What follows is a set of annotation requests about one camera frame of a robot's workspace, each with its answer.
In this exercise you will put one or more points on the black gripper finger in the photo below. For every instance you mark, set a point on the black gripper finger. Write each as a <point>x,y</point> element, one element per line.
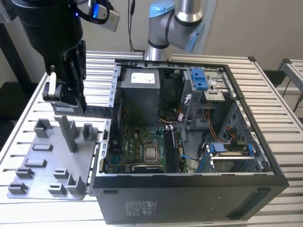
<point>75,68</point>
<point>61,95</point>

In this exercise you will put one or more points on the green RAM stick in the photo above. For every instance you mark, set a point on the green RAM stick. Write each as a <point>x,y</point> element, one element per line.
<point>97,111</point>

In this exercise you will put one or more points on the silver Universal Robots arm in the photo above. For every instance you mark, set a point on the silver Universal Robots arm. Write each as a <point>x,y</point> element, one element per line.
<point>161,30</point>

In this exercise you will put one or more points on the black chair seat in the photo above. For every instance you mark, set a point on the black chair seat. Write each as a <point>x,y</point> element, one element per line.
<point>16,99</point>

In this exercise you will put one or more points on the black case fan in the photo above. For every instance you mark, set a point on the black case fan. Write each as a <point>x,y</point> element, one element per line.
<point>114,132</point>

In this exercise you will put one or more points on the grey plastic parts rack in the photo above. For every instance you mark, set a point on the grey plastic parts rack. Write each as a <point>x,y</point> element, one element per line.
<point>59,165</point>

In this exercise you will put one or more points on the grey power supply unit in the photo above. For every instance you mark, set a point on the grey power supply unit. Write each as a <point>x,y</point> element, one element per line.
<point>139,101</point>

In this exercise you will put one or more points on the teal board connector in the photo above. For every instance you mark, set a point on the teal board connector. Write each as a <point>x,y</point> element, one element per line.
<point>114,159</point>

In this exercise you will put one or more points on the cream four-pin power socket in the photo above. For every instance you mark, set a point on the cream four-pin power socket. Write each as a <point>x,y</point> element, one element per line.
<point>135,135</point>

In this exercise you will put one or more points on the green motherboard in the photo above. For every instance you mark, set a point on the green motherboard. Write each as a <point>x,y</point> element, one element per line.
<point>151,134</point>

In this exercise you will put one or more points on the silver CPU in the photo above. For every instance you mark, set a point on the silver CPU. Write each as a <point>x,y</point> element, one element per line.
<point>151,153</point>

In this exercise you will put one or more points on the black graphics card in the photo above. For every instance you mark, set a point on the black graphics card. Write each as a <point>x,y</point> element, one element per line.
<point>146,168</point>

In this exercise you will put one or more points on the blue plastic drive latch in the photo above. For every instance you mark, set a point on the blue plastic drive latch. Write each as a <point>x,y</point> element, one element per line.
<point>197,73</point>
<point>201,85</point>

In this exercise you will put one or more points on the cream eight-pin power socket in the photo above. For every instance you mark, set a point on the cream eight-pin power socket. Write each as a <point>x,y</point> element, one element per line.
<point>180,150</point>

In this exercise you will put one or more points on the grey metal drive cage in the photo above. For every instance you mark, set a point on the grey metal drive cage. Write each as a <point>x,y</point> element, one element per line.
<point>213,97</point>

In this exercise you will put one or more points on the black open PC case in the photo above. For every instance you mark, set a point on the black open PC case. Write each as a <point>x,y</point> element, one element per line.
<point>165,201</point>

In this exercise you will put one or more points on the hard disk in blue carrier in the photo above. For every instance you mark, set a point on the hard disk in blue carrier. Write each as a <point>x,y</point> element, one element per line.
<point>227,154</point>

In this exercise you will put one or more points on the black table corner cap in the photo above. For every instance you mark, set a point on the black table corner cap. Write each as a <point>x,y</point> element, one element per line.
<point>287,60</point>
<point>252,59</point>

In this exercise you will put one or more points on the slatted metal side table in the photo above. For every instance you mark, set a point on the slatted metal side table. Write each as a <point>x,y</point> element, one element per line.
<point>293,71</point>

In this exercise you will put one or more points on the black slanted post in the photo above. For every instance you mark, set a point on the black slanted post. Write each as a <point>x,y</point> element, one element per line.
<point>16,59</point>

